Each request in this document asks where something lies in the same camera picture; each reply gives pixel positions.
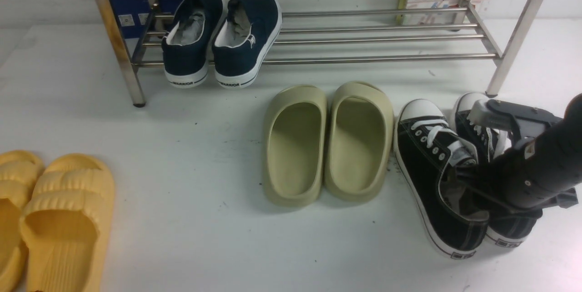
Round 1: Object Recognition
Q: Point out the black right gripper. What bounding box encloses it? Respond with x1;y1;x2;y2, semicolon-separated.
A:
448;95;581;213

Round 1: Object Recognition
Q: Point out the black canvas sneaker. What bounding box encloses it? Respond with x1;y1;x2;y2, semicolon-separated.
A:
452;92;543;248
393;99;489;260

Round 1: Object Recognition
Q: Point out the navy canvas shoe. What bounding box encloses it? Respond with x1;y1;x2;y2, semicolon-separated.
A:
161;0;225;89
211;0;283;89

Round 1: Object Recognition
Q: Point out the stainless steel shoe rack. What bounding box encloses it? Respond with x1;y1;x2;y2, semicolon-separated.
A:
95;0;544;108

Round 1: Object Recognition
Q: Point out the right olive foam slide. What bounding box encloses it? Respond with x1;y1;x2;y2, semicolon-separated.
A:
324;82;394;203

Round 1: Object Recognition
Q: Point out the olive foam slide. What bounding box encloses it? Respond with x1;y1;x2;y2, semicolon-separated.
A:
262;85;328;208
324;82;394;203

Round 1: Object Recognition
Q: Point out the left olive foam slide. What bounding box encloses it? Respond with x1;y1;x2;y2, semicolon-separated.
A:
262;85;328;208

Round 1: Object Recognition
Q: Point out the blue cardboard box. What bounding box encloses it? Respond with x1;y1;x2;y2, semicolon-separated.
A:
110;0;183;39

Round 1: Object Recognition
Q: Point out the right yellow ridged slipper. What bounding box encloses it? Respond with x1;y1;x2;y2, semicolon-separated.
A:
20;153;116;292

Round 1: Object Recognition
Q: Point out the yellow ridged slipper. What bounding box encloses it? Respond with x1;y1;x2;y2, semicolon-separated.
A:
20;153;116;292
0;150;44;292

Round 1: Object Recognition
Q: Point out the left yellow ridged slipper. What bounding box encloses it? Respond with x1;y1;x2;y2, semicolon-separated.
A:
0;150;44;292

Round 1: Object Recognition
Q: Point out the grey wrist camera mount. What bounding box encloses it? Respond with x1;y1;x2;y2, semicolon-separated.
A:
468;99;562;145

